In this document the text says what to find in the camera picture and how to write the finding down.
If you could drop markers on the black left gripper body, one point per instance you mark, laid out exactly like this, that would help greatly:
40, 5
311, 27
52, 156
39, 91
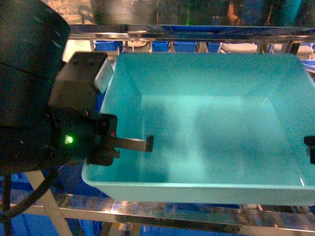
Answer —
78, 136

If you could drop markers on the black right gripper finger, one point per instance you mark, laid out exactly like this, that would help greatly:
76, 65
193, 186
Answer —
309, 141

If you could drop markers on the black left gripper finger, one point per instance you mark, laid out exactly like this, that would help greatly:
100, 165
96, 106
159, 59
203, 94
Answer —
135, 144

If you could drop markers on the teal plastic bin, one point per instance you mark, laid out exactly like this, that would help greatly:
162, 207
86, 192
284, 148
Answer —
227, 128

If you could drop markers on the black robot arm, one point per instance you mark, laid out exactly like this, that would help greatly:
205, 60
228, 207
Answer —
32, 41

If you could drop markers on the stainless steel shelf rack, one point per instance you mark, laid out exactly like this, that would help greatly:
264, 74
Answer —
61, 193

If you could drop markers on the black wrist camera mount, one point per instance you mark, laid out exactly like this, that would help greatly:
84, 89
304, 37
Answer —
82, 82

